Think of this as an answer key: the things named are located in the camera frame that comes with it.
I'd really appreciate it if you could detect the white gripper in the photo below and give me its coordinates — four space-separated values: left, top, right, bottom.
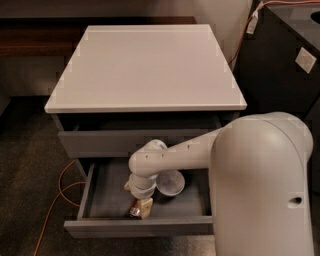
124 174 157 219

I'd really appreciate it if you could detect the grey drawer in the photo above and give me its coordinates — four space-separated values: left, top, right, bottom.
57 114 237 159
64 158 213 238

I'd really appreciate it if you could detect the red coke can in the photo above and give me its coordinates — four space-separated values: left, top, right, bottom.
129 199 141 218

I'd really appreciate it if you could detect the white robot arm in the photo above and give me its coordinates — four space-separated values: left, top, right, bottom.
128 112 314 256

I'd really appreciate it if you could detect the white bowl in drawer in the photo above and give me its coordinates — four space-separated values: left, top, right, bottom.
156 170 185 197

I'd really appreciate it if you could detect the grey top drawer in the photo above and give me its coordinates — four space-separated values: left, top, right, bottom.
57 114 237 159

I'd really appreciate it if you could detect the grey cabinet with white top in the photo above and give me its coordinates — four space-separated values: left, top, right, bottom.
44 23 248 161

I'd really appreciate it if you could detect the black bin cabinet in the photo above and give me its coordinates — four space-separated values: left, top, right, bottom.
234 4 320 193

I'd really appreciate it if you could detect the dark wooden bench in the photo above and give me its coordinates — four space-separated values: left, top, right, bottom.
0 16 196 57

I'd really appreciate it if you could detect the white label tag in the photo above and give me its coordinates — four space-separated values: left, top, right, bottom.
246 16 258 35

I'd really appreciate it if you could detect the white square sticker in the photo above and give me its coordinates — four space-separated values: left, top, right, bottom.
295 47 316 73

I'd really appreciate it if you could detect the orange cable on floor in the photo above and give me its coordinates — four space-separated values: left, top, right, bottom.
32 159 88 256

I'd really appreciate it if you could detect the orange cable upper right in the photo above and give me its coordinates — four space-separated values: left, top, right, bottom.
227 0 320 67

